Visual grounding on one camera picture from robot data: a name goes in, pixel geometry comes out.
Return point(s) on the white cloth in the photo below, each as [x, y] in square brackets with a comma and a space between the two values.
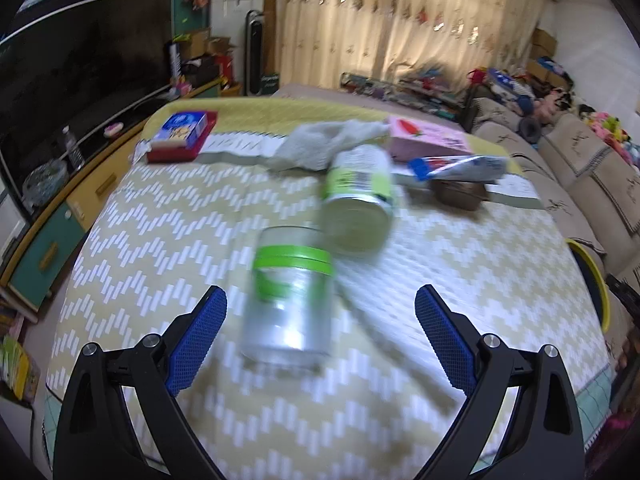
[314, 146]

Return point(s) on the patterned tablecloth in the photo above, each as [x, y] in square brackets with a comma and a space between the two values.
[225, 320]

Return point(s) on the clear jar with green band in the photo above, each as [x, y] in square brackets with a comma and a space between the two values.
[288, 312]

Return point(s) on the beige sofa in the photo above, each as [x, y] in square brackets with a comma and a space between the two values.
[591, 193]

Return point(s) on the yellow rimmed black bin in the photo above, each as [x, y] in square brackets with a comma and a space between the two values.
[598, 291]

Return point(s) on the wooden tv cabinet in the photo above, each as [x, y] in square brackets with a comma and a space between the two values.
[42, 251]

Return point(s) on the pink strawberry milk carton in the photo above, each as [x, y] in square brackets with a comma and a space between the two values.
[411, 138]

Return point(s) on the pile of plush toys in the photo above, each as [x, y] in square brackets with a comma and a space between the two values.
[531, 102]

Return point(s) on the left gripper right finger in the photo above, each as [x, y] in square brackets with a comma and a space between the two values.
[543, 439]

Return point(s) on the brown small box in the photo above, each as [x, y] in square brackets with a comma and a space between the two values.
[467, 196]

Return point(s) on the red and blue box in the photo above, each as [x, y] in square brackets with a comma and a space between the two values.
[181, 137]

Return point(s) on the black television screen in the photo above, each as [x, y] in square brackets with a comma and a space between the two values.
[76, 68]

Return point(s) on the glass ashtray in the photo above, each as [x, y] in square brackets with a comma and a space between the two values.
[44, 182]

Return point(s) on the black tower fan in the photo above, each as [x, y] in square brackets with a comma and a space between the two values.
[253, 60]

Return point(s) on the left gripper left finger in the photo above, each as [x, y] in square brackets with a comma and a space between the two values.
[95, 438]

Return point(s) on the green labelled white can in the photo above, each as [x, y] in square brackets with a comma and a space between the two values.
[358, 201]

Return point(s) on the white blue toothpaste tube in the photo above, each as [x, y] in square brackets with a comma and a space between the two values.
[469, 168]

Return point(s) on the beige curtains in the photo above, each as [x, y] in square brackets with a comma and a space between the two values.
[321, 40]

